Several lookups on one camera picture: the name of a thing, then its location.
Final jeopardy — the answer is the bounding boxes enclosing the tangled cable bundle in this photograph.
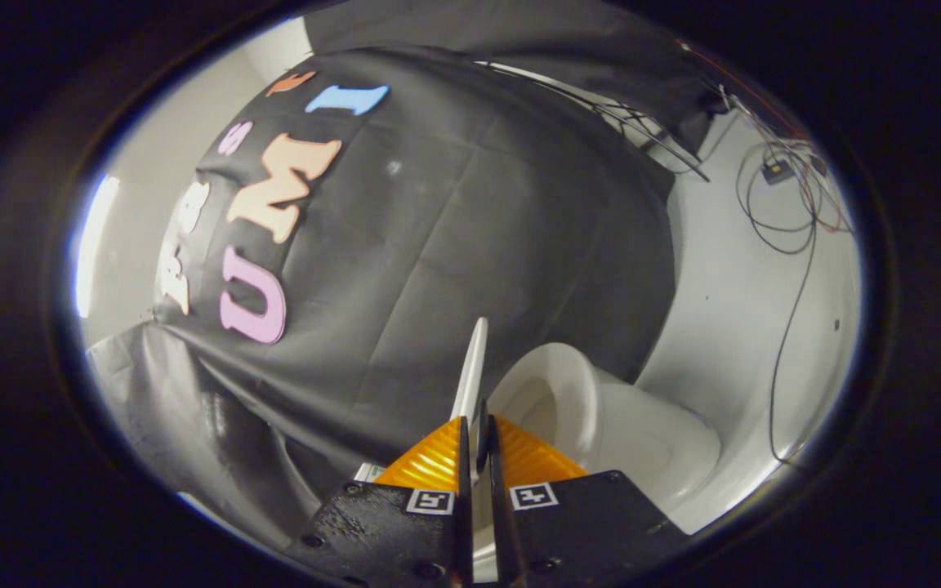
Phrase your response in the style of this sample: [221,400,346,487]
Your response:
[716,82,857,256]

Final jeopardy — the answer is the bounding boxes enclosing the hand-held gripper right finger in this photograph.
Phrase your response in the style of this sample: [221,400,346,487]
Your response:
[484,414,690,588]

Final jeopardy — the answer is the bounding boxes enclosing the white toilet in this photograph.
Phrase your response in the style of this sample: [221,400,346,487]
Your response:
[470,342,722,584]

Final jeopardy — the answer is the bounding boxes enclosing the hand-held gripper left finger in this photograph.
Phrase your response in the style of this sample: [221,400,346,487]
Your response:
[287,416,475,588]

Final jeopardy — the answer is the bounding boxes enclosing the white toilet lid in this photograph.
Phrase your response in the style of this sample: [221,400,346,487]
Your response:
[449,317,490,484]

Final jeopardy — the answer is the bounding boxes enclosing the long black floor cable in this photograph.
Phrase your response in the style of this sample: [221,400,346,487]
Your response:
[767,220,821,466]

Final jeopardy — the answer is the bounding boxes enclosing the black light stand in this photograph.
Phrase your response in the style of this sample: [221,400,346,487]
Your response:
[475,60,712,184]

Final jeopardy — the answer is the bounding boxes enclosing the black backdrop cloth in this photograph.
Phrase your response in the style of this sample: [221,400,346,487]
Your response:
[304,0,734,156]
[85,321,361,550]
[150,45,677,484]

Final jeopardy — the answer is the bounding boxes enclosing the thin red cable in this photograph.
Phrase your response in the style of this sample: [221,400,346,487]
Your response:
[679,39,851,234]

